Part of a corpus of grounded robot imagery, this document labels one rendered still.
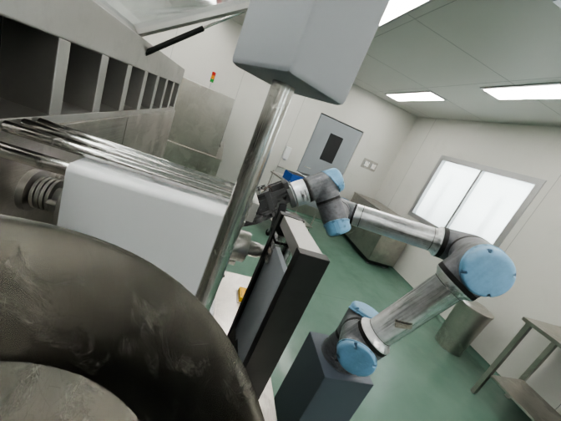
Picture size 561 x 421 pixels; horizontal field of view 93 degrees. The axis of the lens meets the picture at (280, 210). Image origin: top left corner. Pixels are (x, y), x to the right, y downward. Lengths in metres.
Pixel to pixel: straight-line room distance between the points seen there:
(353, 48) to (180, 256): 0.38
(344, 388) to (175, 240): 0.86
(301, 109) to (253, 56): 5.23
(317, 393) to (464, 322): 2.90
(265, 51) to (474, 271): 0.71
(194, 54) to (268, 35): 5.15
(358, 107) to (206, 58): 2.92
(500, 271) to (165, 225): 0.73
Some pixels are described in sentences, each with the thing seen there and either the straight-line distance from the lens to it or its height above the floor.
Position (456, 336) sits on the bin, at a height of 0.22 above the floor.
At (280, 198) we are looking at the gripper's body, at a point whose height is 1.40.
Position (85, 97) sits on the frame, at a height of 1.48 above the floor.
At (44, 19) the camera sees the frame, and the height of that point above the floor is 1.59.
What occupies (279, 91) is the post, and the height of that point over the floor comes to 1.60.
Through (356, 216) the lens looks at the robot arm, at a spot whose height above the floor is 1.42.
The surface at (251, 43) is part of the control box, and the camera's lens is 0.19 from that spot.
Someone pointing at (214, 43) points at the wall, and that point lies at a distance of 5.32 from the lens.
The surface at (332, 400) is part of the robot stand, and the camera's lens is 1.17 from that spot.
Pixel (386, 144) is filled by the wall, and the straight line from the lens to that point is 6.18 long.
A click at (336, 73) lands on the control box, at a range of 0.17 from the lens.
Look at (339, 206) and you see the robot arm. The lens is 0.78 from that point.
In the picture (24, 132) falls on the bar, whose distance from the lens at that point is 0.50.
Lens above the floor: 1.59
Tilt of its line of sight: 16 degrees down
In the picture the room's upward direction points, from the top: 23 degrees clockwise
